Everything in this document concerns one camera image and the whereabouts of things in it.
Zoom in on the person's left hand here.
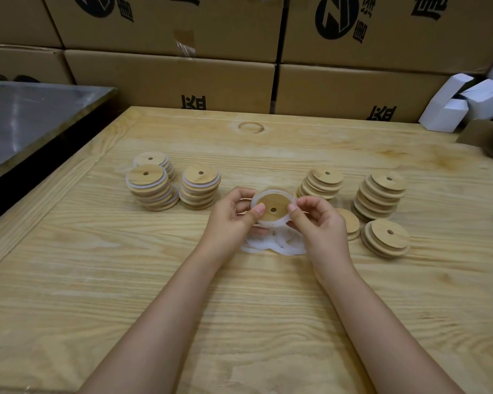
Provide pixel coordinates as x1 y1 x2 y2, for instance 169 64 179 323
196 187 270 268

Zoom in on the person's right hand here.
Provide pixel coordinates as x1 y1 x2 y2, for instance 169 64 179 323
288 195 356 280

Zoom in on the white silicone seal ring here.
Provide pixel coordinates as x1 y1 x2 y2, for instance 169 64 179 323
250 188 296 227

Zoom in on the round bamboo lid with hole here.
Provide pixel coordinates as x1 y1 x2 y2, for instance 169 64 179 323
255 191 291 222

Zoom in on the person's right forearm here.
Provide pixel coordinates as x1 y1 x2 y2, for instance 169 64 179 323
314 263 465 394

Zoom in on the person's left forearm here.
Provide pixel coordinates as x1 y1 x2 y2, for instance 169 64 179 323
79 251 230 394

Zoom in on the pile of white silicone rings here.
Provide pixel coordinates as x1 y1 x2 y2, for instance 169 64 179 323
241 225 308 256

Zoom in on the stack of ringed bamboo lids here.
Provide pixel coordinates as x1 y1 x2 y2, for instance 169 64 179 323
179 164 222 211
132 151 176 182
125 164 180 212

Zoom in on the tall stack of bare bamboo lids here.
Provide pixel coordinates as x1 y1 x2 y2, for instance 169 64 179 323
352 170 407 223

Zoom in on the low stack of bare bamboo lids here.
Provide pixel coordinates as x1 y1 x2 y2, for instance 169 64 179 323
360 219 411 260

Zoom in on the brown cardboard carton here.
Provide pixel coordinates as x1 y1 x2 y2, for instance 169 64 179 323
42 0 287 63
64 49 277 115
0 43 75 85
274 64 453 124
280 0 493 75
0 0 63 48

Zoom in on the open brown cardboard box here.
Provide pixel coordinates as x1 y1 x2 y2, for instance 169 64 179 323
456 118 493 161

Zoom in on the grey metal table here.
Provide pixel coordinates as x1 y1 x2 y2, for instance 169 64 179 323
0 80 118 189

